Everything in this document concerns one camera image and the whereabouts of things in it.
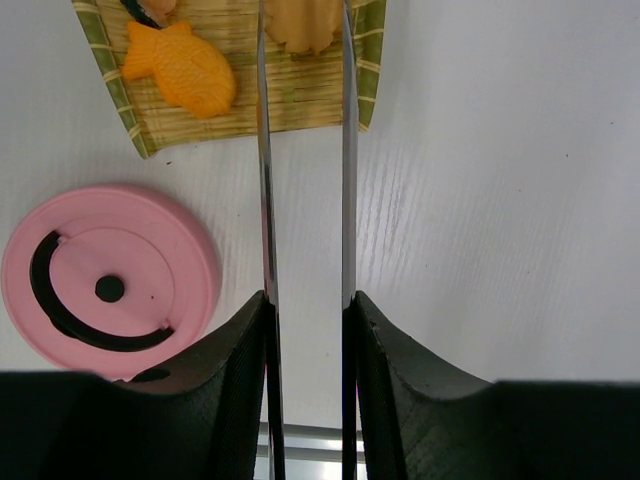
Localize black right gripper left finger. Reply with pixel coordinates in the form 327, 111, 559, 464
1, 294, 265, 479

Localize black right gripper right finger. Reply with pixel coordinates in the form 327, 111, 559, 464
355, 292, 639, 479

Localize stainless steel tongs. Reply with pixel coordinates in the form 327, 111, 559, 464
256, 1, 358, 479

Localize beige flower shaped cookie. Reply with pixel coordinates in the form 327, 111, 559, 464
264, 0, 344, 55

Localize pink round lid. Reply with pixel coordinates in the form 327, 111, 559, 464
1, 184, 222, 380

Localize orange fish shaped cake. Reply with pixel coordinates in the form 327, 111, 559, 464
122, 20, 237, 119

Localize green bamboo woven tray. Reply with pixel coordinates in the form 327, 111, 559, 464
71, 0, 389, 161

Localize aluminium mounting rail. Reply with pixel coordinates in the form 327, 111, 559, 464
253, 422, 368, 480

